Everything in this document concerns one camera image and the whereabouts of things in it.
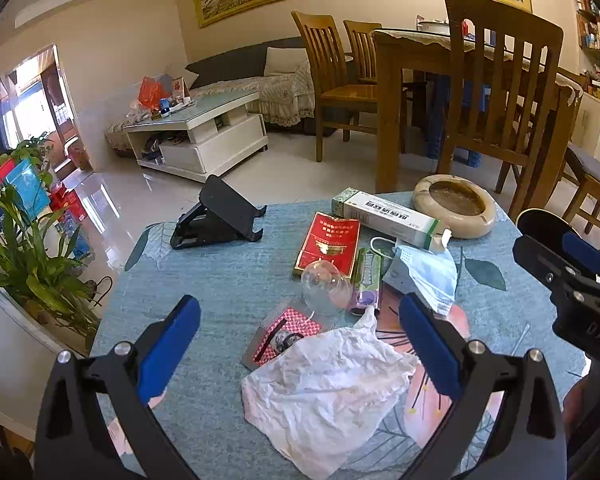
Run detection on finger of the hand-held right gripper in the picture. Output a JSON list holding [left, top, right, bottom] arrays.
[[561, 231, 600, 281], [512, 234, 586, 306]]

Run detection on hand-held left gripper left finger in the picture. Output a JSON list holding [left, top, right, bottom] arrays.
[[34, 294, 202, 480]]

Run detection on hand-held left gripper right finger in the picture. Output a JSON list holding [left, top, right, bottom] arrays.
[[398, 292, 568, 480]]

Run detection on black trash bin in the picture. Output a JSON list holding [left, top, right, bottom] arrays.
[[516, 207, 580, 242]]

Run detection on blue face mask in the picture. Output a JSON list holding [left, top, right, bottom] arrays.
[[370, 236, 460, 317]]

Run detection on purple green packet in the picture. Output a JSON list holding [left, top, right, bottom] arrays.
[[350, 247, 384, 317]]

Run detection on white tissue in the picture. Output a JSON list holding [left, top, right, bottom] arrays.
[[240, 305, 418, 480]]

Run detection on clear plastic cup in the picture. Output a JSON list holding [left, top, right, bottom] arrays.
[[300, 259, 356, 317]]

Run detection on red checkered packet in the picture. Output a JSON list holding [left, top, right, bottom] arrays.
[[241, 306, 323, 372]]

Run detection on green white medicine box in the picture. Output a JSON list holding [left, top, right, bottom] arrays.
[[331, 187, 453, 255]]

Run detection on red cigarette box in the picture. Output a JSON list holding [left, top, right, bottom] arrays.
[[293, 211, 361, 281]]

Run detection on beige round ashtray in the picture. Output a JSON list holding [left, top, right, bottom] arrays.
[[412, 174, 497, 239]]

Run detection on blue floral tablecloth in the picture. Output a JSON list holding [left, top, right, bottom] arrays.
[[90, 192, 588, 480]]

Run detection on tall wooden dining chair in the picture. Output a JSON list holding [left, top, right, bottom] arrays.
[[436, 0, 564, 216]]

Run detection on black phone stand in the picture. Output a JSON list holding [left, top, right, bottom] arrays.
[[170, 175, 267, 250]]

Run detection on green potted plant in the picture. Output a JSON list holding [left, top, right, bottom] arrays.
[[0, 132, 106, 356]]

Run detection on blue plastic stool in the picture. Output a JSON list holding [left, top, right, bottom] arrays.
[[425, 72, 483, 168]]

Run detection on red cardboard carton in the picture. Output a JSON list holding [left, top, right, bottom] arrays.
[[49, 182, 88, 223]]

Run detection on white coffee table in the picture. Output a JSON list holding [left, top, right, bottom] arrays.
[[122, 91, 269, 183]]

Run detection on wooden dining table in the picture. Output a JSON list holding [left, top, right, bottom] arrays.
[[370, 27, 583, 196]]

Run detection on blue box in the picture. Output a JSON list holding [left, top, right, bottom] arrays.
[[4, 158, 52, 221]]

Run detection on wooden chair with glossy seat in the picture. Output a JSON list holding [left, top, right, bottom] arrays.
[[291, 10, 381, 163]]

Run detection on white bowl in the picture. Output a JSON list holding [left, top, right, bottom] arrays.
[[416, 17, 451, 35]]

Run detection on orange plastic bag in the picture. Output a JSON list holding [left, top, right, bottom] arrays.
[[138, 76, 172, 111]]

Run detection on lace table cover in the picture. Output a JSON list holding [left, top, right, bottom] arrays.
[[375, 27, 451, 50]]

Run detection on beige lace sofa cover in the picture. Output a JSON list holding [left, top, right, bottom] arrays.
[[190, 60, 316, 128]]

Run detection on dark grey sofa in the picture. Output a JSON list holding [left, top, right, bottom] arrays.
[[185, 37, 338, 136]]

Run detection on white pillow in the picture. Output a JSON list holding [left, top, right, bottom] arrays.
[[263, 46, 311, 77]]

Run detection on wall shelf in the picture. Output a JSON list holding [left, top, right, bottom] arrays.
[[570, 0, 600, 106]]

